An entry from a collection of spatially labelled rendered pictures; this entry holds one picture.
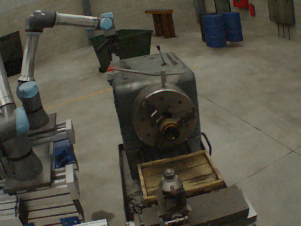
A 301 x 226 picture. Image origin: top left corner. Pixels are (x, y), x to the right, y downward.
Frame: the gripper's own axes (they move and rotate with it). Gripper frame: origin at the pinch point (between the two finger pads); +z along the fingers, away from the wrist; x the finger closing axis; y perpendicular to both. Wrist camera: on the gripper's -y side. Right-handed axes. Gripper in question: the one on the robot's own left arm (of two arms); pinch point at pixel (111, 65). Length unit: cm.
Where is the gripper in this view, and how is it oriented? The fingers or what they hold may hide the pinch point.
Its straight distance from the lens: 192.3
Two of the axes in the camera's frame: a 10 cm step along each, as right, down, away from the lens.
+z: 1.5, 9.0, 4.0
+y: 9.8, -1.9, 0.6
